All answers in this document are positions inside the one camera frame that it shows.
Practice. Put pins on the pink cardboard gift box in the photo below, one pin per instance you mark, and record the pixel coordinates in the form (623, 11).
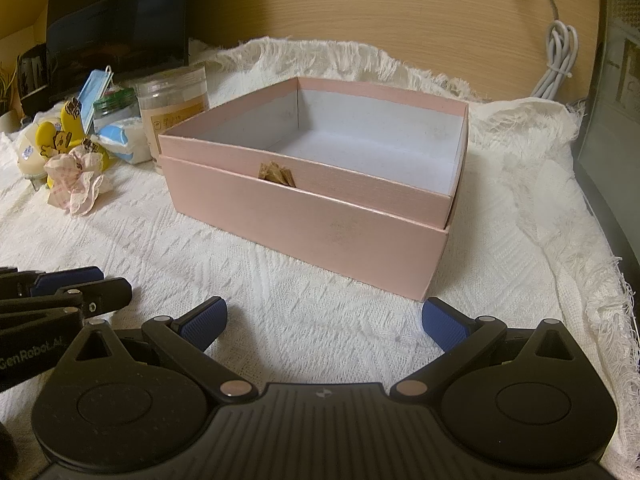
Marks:
(357, 178)

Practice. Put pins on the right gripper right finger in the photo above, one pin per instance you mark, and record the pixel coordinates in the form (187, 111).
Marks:
(466, 343)

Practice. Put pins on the black monitor screen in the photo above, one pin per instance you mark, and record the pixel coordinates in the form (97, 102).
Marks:
(134, 38)

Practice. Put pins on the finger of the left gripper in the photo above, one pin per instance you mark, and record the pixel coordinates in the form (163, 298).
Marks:
(91, 299)
(14, 281)

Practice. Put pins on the blue white tissue packet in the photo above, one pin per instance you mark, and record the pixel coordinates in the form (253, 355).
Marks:
(126, 140)

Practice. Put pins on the glass jar green lid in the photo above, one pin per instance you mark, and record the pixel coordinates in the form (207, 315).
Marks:
(115, 106)

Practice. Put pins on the clear jar beige lid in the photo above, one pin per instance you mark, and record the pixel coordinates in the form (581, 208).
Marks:
(168, 98)

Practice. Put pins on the pink white fabric scrunchie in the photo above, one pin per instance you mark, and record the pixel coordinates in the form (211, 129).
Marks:
(76, 180)

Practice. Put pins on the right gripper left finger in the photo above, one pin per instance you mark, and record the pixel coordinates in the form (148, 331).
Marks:
(180, 343)

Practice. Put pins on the blue surgical face mask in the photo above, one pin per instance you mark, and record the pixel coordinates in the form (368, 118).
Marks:
(93, 90)

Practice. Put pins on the yellow plush toy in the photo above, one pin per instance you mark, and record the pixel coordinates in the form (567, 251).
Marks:
(53, 138)

